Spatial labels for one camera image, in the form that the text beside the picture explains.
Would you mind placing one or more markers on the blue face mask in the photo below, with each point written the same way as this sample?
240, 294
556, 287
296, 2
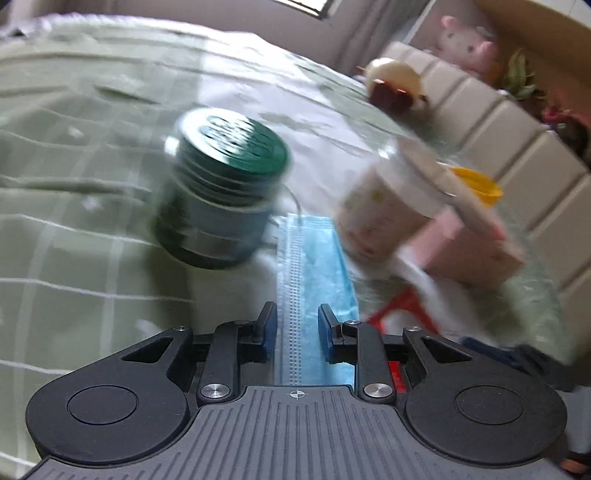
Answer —
315, 258

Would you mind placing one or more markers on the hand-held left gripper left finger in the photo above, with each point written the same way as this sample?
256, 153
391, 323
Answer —
269, 330

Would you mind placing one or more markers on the beige padded headboard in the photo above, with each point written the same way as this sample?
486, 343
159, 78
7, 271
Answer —
521, 152

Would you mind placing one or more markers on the dark green jar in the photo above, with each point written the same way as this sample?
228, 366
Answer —
221, 184

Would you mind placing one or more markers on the cream brown plush toy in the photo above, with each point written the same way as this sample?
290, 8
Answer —
395, 81

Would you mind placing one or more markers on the dark red toy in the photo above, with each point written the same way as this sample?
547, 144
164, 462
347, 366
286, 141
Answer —
565, 124

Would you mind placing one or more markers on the pink box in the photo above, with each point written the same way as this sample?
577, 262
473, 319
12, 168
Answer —
475, 251

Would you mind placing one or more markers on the green leafy toy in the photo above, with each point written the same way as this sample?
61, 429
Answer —
521, 74

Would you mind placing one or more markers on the dark blue object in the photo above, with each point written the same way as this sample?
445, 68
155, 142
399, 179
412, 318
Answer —
517, 360

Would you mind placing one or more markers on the green checked blanket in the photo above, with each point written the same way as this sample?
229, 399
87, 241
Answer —
69, 207

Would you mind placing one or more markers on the red plastic object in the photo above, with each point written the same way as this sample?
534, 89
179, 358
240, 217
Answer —
401, 304

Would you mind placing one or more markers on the patterned paper cup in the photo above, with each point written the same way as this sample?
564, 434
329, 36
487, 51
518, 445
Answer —
383, 207

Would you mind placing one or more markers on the window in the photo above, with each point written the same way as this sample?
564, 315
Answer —
307, 5

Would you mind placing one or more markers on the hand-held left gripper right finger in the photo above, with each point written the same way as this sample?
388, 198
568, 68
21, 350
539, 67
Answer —
326, 333

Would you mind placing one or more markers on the pink pig plush toy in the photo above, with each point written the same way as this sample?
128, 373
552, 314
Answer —
466, 41

